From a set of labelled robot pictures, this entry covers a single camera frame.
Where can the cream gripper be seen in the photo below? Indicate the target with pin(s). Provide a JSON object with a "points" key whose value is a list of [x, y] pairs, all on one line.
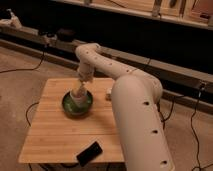
{"points": [[79, 89]]}

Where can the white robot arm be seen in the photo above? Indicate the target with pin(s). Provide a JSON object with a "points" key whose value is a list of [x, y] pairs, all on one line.
{"points": [[134, 97]]}

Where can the green ceramic bowl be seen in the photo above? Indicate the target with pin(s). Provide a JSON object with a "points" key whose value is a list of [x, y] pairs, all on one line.
{"points": [[76, 106]]}

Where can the white rectangular box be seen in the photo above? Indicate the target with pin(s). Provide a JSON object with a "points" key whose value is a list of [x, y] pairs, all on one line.
{"points": [[108, 94]]}

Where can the wooden table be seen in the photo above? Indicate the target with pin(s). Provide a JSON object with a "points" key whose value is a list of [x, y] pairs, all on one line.
{"points": [[55, 138]]}

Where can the dark device on ledge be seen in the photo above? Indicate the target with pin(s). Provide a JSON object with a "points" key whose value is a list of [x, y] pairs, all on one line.
{"points": [[65, 35]]}

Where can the black rectangular phone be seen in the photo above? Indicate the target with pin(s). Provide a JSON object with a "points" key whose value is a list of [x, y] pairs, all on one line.
{"points": [[89, 153]]}

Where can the white object top left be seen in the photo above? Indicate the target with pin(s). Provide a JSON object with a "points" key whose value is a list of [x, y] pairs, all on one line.
{"points": [[13, 21]]}

